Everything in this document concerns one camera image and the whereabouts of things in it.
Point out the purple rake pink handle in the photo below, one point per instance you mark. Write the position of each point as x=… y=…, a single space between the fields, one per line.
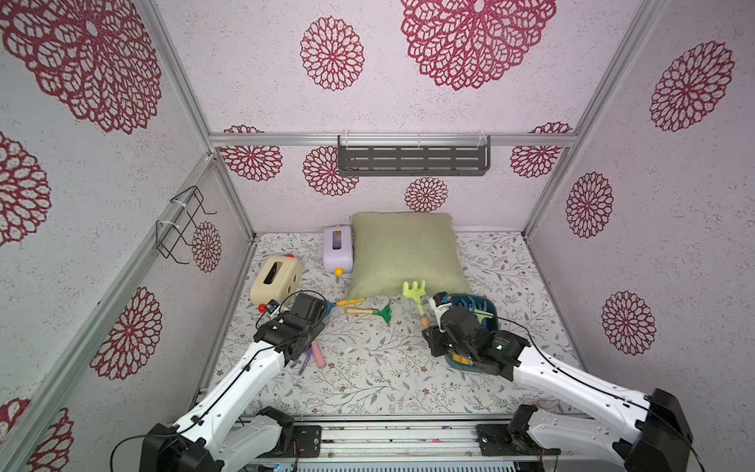
x=313 y=355

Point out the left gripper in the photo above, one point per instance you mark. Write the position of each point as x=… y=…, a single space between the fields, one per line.
x=321 y=321

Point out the grey wall shelf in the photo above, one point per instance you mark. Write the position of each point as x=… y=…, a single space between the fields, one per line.
x=413 y=160

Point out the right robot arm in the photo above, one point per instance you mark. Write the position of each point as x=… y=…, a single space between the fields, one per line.
x=636 y=431

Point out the floral table mat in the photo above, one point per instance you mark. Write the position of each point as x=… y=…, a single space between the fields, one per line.
x=378 y=368

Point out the lilac tissue box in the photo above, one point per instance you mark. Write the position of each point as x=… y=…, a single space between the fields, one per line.
x=337 y=251

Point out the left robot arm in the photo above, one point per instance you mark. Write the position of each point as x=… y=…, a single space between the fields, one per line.
x=224 y=401

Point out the metal base rail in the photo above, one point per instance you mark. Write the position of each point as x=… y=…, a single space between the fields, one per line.
x=423 y=444

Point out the blue rake yellow handle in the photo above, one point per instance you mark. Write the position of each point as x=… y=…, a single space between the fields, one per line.
x=477 y=307

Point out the lime rake wooden handle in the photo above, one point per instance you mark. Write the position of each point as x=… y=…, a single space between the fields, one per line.
x=416 y=291

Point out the teal storage box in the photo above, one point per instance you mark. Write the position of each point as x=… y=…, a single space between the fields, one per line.
x=466 y=322

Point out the green rake wooden handle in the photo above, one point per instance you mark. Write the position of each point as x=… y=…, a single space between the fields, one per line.
x=383 y=313

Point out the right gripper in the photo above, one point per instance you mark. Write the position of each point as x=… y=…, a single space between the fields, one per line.
x=439 y=340

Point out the black wire rack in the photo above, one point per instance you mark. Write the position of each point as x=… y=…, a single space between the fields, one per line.
x=171 y=232

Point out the green pillow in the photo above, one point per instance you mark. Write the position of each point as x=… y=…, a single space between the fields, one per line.
x=391 y=248

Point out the cream tissue box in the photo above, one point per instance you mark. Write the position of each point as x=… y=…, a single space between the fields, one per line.
x=279 y=277

